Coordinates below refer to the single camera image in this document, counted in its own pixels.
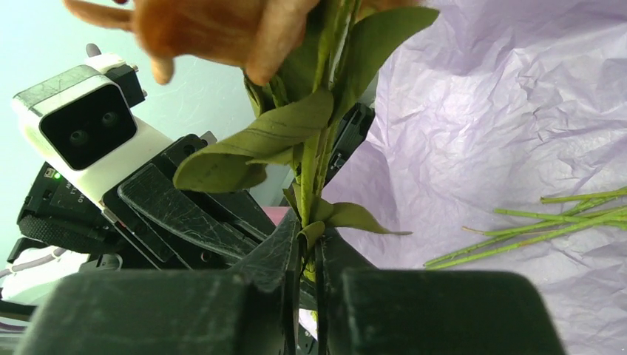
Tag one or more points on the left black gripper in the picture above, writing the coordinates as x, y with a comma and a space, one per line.
251, 308

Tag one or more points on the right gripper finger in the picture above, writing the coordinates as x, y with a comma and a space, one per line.
366, 310

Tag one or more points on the pink flower bouquet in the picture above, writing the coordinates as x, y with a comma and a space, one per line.
588, 212

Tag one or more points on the purple wrapping paper sheet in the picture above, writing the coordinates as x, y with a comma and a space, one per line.
498, 104

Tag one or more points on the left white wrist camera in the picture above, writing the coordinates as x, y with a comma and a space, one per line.
80, 122

